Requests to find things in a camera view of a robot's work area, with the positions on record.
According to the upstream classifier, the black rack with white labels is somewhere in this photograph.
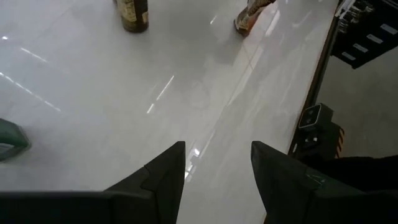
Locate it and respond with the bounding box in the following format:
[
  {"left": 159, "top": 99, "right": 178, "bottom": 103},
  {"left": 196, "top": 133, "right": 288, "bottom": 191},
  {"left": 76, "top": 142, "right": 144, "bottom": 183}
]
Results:
[{"left": 331, "top": 0, "right": 398, "bottom": 70}]

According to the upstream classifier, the yellow-lid dark spice jar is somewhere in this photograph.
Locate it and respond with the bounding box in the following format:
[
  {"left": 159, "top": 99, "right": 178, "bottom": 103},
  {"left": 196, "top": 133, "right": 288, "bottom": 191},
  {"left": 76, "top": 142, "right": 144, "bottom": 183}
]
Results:
[{"left": 113, "top": 0, "right": 150, "bottom": 34}]

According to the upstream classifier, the green-lid herb spice jar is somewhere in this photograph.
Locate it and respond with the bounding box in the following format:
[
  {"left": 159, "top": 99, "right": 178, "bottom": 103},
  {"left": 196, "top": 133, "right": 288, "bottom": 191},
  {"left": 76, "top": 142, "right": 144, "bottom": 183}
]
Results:
[{"left": 0, "top": 118, "right": 32, "bottom": 162}]

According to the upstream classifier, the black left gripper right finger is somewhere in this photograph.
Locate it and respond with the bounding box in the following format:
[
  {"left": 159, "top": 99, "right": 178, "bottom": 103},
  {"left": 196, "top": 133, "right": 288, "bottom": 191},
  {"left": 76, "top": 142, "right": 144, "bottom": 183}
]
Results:
[{"left": 251, "top": 141, "right": 324, "bottom": 224}]

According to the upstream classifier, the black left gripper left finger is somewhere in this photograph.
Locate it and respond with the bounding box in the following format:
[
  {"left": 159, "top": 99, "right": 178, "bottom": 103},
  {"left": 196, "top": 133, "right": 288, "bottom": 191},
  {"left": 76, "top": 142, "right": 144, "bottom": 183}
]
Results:
[{"left": 104, "top": 141, "right": 187, "bottom": 224}]

